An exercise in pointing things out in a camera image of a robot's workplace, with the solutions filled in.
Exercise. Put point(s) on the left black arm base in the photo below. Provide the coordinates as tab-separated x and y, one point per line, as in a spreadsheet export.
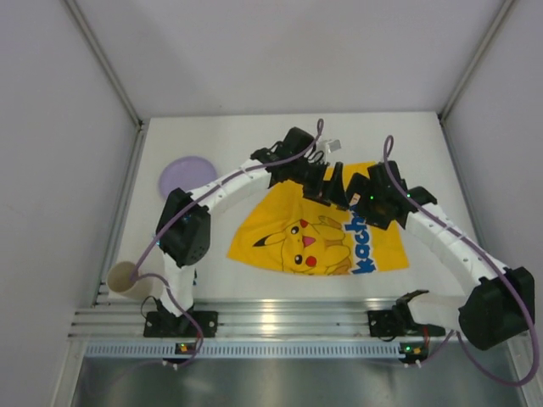
160	323

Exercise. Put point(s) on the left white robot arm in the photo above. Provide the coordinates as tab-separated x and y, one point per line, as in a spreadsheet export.
183	233

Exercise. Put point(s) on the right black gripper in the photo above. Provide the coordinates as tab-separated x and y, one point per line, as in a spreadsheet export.
356	194

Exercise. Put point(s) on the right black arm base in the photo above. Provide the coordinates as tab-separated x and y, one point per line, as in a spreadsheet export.
388	324

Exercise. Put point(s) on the purple plastic plate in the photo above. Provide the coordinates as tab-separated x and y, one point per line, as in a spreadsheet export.
187	173

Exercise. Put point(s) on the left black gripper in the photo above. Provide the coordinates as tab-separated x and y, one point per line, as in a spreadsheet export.
316	182

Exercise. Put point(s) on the beige paper cup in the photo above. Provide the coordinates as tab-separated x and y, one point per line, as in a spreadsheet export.
123	285

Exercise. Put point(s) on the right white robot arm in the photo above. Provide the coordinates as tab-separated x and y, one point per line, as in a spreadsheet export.
496	303

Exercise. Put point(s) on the slotted grey cable duct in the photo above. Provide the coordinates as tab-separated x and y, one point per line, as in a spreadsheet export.
256	350

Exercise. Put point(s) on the aluminium mounting rail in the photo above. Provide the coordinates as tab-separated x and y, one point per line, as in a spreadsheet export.
253	319

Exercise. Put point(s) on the yellow pikachu cloth placemat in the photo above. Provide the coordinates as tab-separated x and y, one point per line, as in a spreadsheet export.
288	233

